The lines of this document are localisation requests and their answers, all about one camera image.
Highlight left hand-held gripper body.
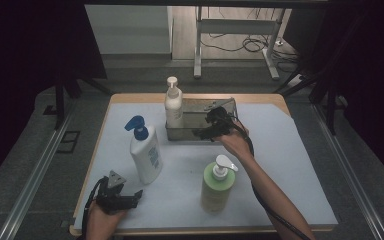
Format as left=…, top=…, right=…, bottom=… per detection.
left=94, top=169, right=138, bottom=215

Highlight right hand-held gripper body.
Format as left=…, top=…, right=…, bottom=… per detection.
left=203, top=98, right=245, bottom=141

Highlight metal mesh basket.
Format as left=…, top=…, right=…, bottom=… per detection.
left=165, top=97, right=240, bottom=142

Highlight white bottle with blue pump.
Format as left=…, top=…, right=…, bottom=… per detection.
left=124, top=115, right=164, bottom=186

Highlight cream pump bottle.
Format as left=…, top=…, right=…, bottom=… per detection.
left=164, top=76, right=184, bottom=129

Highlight green pump bottle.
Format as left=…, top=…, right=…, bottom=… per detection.
left=200, top=154, right=239, bottom=215

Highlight person's right hand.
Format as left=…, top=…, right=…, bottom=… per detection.
left=213, top=120, right=256, bottom=162

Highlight person's left hand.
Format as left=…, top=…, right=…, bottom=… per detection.
left=85, top=200, right=128, bottom=238

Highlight pale blue table mat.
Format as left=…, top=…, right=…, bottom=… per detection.
left=73, top=102, right=339, bottom=232

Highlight white power strip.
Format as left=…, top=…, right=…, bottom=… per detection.
left=288, top=74, right=307, bottom=90

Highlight black stand legs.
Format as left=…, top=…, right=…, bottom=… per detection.
left=53, top=75, right=114, bottom=131

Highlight black tripod legs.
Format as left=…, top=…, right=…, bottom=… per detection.
left=273, top=59, right=343, bottom=136

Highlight white cabinet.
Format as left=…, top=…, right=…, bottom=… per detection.
left=84, top=4, right=174, bottom=55

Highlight dark curtain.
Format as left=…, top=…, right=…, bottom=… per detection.
left=281, top=0, right=384, bottom=191
left=0, top=0, right=108, bottom=193

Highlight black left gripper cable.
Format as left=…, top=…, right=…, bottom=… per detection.
left=79, top=176, right=109, bottom=240

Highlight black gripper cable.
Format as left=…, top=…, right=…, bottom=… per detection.
left=228, top=114, right=313, bottom=240
left=79, top=176, right=109, bottom=240

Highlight aluminium floor rail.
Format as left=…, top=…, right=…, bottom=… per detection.
left=0, top=99, right=78, bottom=240
left=311, top=103, right=384, bottom=240

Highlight black floor cables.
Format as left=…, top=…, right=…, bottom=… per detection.
left=199, top=7, right=303, bottom=74

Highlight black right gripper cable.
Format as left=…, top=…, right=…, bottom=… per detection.
left=228, top=114, right=313, bottom=240

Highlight white metal stand frame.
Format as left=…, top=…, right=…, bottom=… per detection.
left=193, top=6, right=286, bottom=81

